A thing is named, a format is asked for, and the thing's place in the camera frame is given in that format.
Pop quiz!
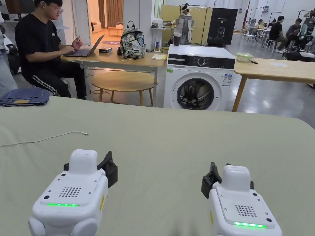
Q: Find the white washing machine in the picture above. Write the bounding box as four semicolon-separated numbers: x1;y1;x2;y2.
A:
163;34;243;112

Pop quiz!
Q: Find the bed with pale green sheet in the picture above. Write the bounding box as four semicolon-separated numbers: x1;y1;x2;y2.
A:
0;95;315;236

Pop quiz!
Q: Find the group of people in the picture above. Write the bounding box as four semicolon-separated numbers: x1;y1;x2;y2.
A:
248;14;315;53

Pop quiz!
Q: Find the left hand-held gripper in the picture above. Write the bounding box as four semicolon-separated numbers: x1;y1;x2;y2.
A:
28;149;118;236

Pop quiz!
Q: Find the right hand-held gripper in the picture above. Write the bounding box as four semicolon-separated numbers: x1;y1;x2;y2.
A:
201;161;283;236

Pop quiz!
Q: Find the white humanoid robot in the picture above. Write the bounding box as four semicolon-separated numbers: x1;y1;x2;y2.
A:
172;2;196;46

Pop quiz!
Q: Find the folded blue denim garment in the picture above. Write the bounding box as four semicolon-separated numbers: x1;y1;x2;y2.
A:
0;88;51;107

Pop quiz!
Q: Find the black standing banner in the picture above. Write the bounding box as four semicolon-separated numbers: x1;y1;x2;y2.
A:
206;7;239;48

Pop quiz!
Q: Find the white cable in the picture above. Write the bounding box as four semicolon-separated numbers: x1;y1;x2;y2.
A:
0;131;90;148

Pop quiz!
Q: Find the white shelf rack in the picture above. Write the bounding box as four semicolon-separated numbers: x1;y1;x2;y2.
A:
150;17;169;53

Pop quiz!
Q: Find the round low wooden table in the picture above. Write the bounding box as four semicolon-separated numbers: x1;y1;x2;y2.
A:
91;71;154;107

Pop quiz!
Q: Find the long wooden table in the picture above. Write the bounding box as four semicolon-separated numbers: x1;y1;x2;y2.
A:
232;52;315;112

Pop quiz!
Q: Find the wooden desk with white legs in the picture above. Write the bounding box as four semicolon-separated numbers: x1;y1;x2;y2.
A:
60;21;168;108

